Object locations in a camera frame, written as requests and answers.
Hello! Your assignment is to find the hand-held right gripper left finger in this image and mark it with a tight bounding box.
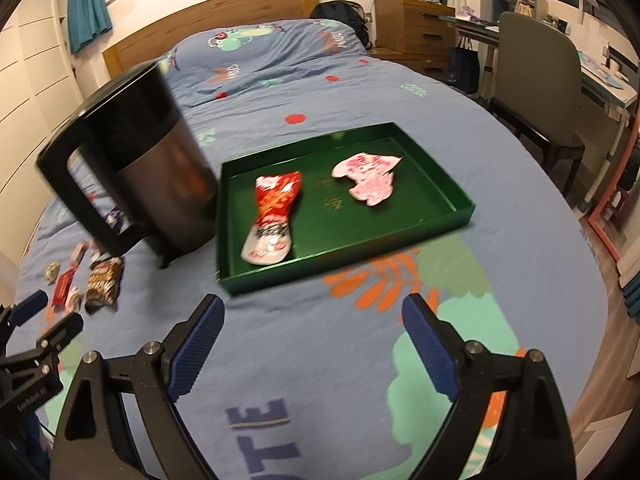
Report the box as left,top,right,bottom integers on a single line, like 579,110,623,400
50,294,226,480

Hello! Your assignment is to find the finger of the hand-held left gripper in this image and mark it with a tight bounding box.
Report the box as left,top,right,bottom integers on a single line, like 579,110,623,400
0,290,49,331
15,312,84,367

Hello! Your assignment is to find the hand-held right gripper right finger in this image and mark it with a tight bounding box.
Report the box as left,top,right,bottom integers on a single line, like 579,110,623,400
401,294,576,480

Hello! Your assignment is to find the small plain red packet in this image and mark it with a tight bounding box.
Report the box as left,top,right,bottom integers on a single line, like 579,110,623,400
51,266,77,307

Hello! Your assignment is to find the brown snack packet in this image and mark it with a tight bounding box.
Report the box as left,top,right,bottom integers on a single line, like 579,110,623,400
84,256,125,311

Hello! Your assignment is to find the green tray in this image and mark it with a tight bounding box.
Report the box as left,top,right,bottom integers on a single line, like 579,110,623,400
216,121,476,296

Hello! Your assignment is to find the red printed snack packet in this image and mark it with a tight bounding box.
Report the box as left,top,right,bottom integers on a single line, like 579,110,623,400
241,171,304,265

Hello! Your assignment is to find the black and grey kettle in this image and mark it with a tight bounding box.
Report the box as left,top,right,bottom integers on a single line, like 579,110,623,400
35,60,221,268

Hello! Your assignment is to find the pink cartoon snack packet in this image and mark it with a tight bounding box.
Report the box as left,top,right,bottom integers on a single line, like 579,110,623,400
331,151,405,207

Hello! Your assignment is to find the pink framed mirror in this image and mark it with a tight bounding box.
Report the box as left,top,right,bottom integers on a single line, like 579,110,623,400
587,110,640,266

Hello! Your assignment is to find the white wardrobe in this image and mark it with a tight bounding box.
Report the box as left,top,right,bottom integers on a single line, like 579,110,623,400
0,0,83,261

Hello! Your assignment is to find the dark blue shopping bag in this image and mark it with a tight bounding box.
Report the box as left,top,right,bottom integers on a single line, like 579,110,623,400
446,37,481,95

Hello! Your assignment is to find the blue printed blanket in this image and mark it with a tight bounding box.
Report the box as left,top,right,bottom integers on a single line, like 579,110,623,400
15,19,608,480

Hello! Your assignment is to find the grey chair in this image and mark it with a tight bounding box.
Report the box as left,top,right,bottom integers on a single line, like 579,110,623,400
487,11,586,198

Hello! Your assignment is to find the teal curtain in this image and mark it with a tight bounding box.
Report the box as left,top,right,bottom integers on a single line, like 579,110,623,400
67,0,113,55

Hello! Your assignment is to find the white desk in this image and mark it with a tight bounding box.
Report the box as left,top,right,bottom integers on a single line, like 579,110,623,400
440,10,640,211

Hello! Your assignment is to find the wooden headboard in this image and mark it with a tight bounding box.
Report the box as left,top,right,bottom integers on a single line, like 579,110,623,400
102,0,317,78

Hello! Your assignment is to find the wooden dresser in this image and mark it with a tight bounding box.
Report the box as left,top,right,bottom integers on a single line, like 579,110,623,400
372,0,458,81

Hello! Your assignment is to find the black backpack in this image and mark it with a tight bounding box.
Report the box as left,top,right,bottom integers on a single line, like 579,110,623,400
310,1,371,51

